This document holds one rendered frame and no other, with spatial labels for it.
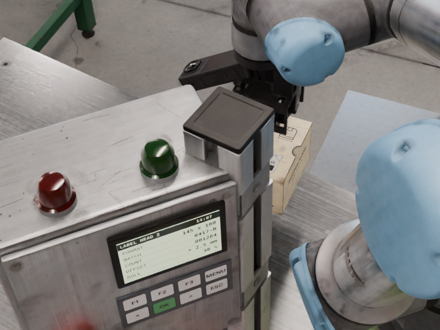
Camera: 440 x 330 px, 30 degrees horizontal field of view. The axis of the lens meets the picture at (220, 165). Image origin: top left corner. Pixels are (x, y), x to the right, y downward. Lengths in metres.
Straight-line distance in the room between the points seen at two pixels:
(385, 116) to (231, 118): 0.97
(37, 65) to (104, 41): 1.35
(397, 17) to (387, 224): 0.35
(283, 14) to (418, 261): 0.41
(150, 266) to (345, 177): 0.85
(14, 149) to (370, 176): 0.24
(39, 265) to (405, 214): 0.24
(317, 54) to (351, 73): 1.94
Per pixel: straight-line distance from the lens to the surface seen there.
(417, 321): 1.09
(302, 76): 0.88
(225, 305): 0.65
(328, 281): 0.90
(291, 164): 1.15
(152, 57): 2.88
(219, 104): 0.55
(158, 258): 0.56
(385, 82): 2.79
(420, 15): 0.84
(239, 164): 0.53
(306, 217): 1.33
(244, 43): 1.01
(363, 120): 1.49
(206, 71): 1.08
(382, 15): 0.91
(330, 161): 1.41
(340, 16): 0.90
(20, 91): 1.59
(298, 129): 1.19
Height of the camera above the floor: 1.88
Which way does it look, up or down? 49 degrees down
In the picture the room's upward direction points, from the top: 3 degrees counter-clockwise
